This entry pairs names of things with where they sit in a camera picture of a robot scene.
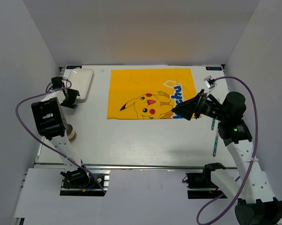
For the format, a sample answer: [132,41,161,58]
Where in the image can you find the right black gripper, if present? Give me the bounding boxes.
[172,89,228,122]

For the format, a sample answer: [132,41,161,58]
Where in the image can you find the white rectangular plate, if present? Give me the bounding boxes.
[68,68,94,101]

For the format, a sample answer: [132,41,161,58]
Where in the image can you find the yellow printed cloth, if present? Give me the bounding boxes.
[107,68,197,120]

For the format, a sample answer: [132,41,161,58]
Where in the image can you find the cup with wooden base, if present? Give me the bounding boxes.
[66,124,77,142]

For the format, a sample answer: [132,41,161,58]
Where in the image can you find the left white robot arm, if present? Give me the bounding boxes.
[31,76,90,187]

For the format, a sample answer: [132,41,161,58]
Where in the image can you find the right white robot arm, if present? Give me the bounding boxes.
[172,90,282,225]

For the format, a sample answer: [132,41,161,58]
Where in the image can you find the left blue corner label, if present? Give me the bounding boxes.
[66,65,82,70]

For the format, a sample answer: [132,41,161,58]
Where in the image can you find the blue corner label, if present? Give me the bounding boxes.
[66,65,82,70]
[206,67,223,71]

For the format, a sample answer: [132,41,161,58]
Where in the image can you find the right blue corner label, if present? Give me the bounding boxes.
[206,67,223,71]

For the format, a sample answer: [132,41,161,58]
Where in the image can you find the fork with teal handle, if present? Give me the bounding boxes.
[211,119,216,130]

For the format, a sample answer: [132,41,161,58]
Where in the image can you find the knife with teal handle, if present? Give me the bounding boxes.
[213,131,219,157]

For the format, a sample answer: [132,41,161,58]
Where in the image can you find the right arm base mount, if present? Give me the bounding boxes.
[182,173,227,199]

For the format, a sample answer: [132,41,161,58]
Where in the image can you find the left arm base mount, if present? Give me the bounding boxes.
[59,168,109,197]

